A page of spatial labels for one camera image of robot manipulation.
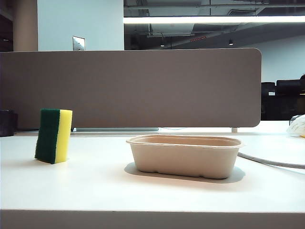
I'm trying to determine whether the beige paper lunch box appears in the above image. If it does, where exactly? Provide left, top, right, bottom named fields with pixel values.
left=125, top=134, right=244, bottom=180

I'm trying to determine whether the yellow and green cleaning sponge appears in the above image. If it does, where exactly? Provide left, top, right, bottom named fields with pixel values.
left=34, top=108, right=73, bottom=166

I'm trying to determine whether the long ceiling light strip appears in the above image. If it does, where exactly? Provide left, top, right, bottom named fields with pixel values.
left=123, top=15, right=305, bottom=24

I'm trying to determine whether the white plastic bag green print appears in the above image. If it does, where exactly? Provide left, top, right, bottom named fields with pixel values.
left=285, top=114, right=305, bottom=137

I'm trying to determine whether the silver divider base rail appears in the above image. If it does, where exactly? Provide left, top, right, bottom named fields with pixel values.
left=73, top=127, right=159, bottom=132

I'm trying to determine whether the metal wall switch plate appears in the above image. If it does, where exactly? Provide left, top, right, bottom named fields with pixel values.
left=72, top=35, right=86, bottom=52

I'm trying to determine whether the thick gray cable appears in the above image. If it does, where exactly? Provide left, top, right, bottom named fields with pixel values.
left=237, top=151, right=305, bottom=170

